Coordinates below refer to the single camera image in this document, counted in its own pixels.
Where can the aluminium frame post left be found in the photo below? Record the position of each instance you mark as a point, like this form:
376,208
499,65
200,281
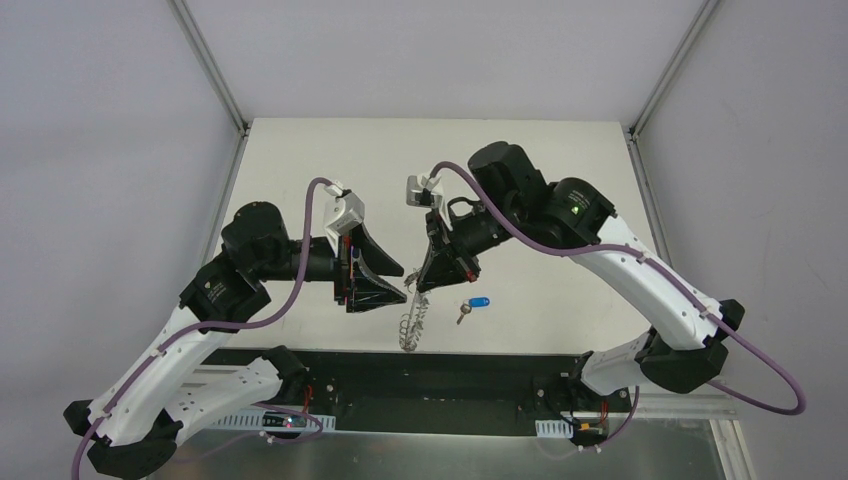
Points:
208,64

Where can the silver key on loose tag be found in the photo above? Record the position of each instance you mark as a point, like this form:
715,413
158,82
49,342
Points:
464,310

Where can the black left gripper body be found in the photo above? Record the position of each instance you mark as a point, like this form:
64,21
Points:
342,279

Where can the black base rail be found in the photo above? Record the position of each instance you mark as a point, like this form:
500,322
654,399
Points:
438,393

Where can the aluminium frame post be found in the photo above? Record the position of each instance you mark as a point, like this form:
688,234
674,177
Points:
674,66
208,64

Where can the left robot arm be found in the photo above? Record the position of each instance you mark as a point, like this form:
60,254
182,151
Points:
134,428

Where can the aluminium frame post right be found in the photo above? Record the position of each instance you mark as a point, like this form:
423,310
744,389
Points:
674,66

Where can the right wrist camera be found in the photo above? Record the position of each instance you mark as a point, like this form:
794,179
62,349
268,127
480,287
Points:
424,192

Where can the round metal key ring plate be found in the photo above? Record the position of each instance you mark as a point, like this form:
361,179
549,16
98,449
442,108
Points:
411,324

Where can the white cable duct left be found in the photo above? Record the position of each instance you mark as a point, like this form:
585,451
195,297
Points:
267,420

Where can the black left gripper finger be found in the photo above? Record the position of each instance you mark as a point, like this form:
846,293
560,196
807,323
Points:
374,256
366,295

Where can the blue key tag loose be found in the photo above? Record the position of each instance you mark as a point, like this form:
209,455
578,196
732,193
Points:
478,302

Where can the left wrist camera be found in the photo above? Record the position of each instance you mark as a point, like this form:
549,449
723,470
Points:
342,215

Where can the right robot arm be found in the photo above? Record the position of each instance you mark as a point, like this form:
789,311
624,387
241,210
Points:
683,348

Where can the white cable duct right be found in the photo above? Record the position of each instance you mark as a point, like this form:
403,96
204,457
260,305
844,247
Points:
554,429

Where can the white cable duct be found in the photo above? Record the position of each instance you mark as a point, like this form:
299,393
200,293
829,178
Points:
267,420
554,429

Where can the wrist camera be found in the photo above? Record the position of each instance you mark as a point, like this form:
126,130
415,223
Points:
342,215
424,192

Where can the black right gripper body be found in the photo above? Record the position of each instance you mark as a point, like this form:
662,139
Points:
441,244

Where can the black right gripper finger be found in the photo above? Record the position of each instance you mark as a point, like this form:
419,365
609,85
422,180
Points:
452,272
428,274

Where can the aluminium rail right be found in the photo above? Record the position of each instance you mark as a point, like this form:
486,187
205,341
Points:
696,407

